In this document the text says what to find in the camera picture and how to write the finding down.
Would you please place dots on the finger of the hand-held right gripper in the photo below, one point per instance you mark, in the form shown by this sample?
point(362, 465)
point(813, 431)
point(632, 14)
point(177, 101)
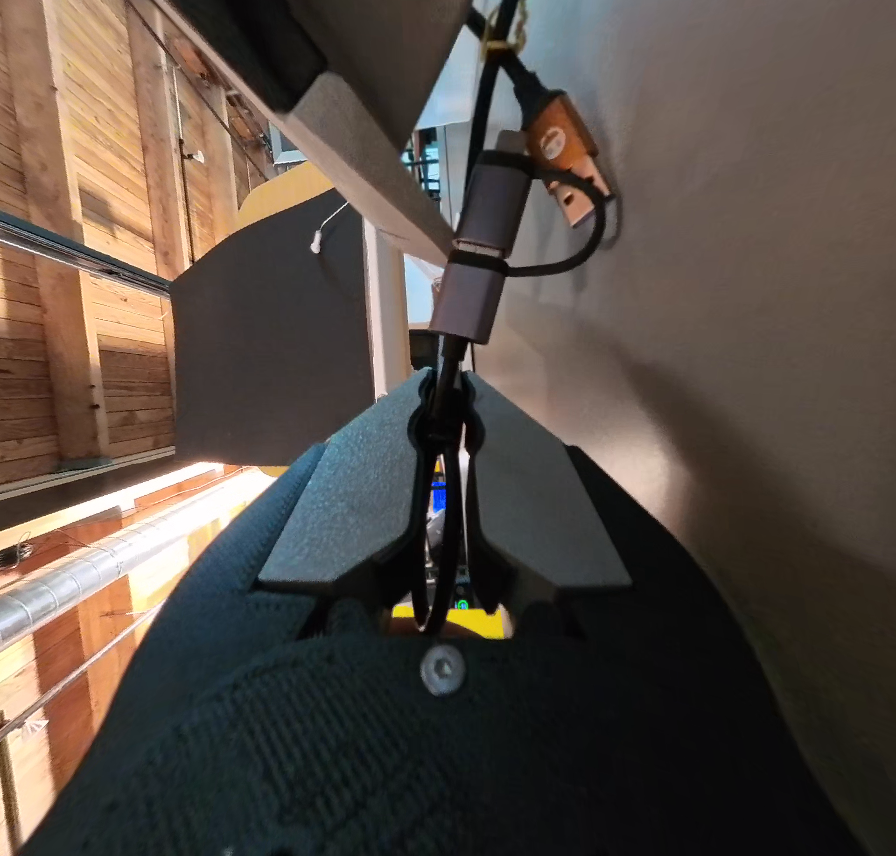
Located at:
point(392, 44)

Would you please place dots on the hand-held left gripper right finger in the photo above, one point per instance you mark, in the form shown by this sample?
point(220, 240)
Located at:
point(546, 513)

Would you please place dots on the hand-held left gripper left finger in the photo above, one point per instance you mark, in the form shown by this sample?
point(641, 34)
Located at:
point(350, 506)

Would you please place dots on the grey usb adapter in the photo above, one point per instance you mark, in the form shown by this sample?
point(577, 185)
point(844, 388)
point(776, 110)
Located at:
point(493, 198)

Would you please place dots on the yellow twist tie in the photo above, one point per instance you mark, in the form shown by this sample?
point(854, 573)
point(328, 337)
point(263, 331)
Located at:
point(500, 44)

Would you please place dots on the monitor with tan frame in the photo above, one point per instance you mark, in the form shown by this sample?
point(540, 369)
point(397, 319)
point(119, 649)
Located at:
point(266, 345)

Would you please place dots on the silver ventilation duct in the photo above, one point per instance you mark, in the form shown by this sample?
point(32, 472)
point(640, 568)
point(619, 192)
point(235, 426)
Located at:
point(70, 583)

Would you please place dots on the metal ceiling rail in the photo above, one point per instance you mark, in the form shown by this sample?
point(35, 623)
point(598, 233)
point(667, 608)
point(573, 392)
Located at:
point(70, 254)

